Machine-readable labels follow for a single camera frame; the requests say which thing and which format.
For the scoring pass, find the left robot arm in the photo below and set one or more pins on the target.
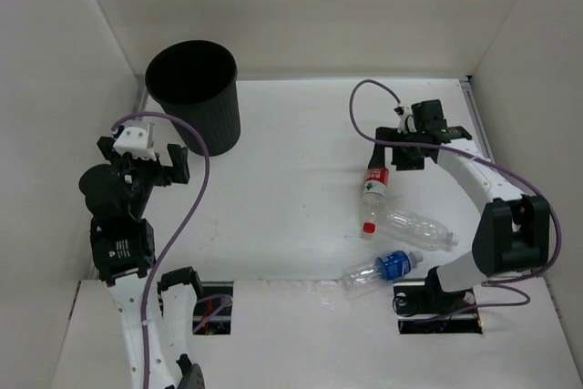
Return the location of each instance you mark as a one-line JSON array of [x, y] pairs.
[[156, 317]]

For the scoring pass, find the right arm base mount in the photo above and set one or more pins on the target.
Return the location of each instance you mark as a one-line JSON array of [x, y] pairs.
[[419, 313]]

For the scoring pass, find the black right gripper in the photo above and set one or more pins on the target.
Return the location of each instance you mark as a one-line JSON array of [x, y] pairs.
[[377, 159]]

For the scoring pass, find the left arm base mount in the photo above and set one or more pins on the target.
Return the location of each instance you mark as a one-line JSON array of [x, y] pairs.
[[213, 311]]

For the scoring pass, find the blue label clear bottle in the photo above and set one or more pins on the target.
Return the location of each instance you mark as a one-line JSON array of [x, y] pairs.
[[383, 269]]

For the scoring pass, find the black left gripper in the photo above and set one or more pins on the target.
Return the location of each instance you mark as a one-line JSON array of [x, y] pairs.
[[160, 170]]

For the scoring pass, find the black plastic bin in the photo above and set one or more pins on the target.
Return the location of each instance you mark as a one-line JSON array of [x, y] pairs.
[[196, 81]]

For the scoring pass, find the red label clear bottle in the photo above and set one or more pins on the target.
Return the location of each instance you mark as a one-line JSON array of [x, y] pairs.
[[373, 201]]

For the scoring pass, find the clear unlabelled plastic bottle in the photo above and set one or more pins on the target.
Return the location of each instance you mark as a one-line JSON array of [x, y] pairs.
[[416, 230]]

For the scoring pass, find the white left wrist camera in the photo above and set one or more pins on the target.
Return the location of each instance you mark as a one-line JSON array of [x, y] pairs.
[[136, 139]]

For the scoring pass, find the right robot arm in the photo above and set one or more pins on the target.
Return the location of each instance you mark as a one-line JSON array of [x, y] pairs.
[[514, 229]]

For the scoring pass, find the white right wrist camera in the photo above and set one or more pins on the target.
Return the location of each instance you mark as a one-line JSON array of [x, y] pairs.
[[406, 119]]

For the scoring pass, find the aluminium table edge rail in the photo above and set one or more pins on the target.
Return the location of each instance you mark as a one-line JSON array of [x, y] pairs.
[[482, 139]]

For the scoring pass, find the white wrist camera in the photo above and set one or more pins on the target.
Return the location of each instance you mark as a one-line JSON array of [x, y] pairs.
[[406, 119], [136, 139]]

